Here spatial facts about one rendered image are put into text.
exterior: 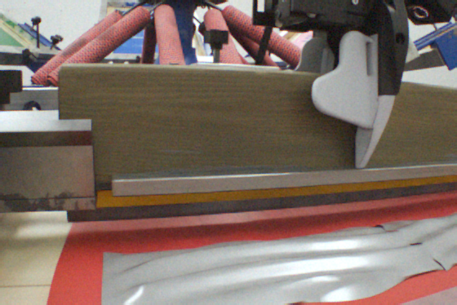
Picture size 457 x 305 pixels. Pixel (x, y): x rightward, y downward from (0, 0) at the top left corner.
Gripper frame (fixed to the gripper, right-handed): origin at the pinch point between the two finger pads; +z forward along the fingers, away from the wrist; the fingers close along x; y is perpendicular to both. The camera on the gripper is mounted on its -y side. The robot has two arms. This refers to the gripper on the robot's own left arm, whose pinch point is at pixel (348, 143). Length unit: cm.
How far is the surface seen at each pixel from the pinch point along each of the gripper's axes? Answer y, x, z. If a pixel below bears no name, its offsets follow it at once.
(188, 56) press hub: -2, -79, -11
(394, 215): -3.5, 2.5, 5.4
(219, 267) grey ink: 12.4, 7.8, 4.6
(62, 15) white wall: 83, -413, -78
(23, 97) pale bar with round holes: 28.2, -21.5, -2.2
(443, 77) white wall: -200, -161, -19
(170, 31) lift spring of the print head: 6, -57, -15
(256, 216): 7.3, -0.2, 5.4
